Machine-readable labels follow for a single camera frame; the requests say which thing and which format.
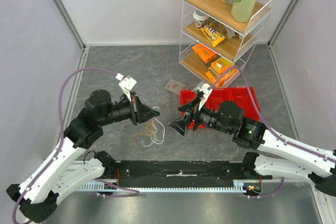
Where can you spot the orange snack pack upper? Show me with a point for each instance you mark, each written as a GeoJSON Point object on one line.
{"type": "Point", "coordinates": [204, 53]}

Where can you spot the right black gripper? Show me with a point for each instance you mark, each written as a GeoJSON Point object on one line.
{"type": "Point", "coordinates": [191, 118]}

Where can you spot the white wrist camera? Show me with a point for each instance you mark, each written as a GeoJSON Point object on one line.
{"type": "Point", "coordinates": [126, 83]}
{"type": "Point", "coordinates": [202, 91]}

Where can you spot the white lidded cup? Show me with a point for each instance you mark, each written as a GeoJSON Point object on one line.
{"type": "Point", "coordinates": [200, 18]}

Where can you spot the yellow candy bag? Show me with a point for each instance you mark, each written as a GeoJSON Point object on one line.
{"type": "Point", "coordinates": [212, 35]}

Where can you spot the white object on shelf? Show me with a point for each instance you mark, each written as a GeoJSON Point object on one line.
{"type": "Point", "coordinates": [230, 33]}

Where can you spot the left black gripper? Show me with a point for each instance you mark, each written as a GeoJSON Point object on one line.
{"type": "Point", "coordinates": [139, 112]}

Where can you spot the orange snack box stack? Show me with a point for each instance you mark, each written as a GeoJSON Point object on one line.
{"type": "Point", "coordinates": [217, 68]}

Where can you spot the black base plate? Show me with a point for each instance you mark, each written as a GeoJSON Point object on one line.
{"type": "Point", "coordinates": [181, 174]}

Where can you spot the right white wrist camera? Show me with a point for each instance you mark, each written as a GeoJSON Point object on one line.
{"type": "Point", "coordinates": [202, 91]}

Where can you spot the grey slotted cable duct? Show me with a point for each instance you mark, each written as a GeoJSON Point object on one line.
{"type": "Point", "coordinates": [95, 186]}

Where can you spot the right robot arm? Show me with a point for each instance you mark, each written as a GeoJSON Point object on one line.
{"type": "Point", "coordinates": [270, 152]}

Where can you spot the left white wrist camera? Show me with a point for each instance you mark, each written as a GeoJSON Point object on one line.
{"type": "Point", "coordinates": [126, 83]}

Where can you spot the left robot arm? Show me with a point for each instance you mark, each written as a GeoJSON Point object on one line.
{"type": "Point", "coordinates": [38, 196]}

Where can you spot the red three-compartment bin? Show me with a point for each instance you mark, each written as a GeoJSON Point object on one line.
{"type": "Point", "coordinates": [239, 95]}

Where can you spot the white wire wooden shelf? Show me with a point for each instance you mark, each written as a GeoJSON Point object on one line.
{"type": "Point", "coordinates": [233, 49]}

